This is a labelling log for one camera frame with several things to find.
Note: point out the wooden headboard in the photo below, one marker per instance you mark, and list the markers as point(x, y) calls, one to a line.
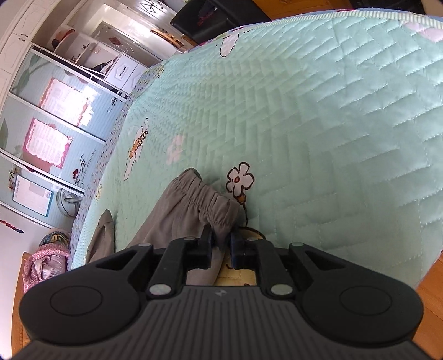
point(20, 287)

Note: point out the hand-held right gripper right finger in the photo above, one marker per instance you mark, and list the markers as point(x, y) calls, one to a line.
point(236, 244)

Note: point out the green quilted bee bedspread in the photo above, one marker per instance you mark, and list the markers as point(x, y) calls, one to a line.
point(311, 121)

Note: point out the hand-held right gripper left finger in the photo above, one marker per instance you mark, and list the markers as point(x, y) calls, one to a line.
point(207, 242)

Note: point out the wooden desk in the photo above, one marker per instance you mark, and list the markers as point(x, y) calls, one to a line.
point(294, 8)

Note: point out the white drawer cabinet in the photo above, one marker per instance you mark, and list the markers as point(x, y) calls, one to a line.
point(121, 72)

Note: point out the blue-bordered paper sheet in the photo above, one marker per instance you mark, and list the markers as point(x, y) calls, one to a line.
point(33, 195)

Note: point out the pink-bordered paper sheet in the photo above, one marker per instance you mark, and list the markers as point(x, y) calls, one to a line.
point(46, 143)
point(65, 100)

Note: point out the light blue sliding wardrobe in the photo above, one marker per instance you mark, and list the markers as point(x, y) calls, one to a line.
point(34, 114)

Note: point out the red hanging ornament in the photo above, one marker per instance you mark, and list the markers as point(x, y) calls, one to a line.
point(10, 225)

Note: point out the pink knitted blanket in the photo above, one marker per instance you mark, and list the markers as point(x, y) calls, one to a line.
point(38, 263)

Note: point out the grey pants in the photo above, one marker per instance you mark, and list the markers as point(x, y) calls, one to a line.
point(183, 207)

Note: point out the wooden chair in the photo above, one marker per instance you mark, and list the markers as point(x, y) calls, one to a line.
point(169, 38)

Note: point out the striped blue yellow cushion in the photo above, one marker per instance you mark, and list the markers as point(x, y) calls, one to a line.
point(55, 239)

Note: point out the black leather seat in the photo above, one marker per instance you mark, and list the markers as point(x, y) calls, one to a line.
point(204, 20)

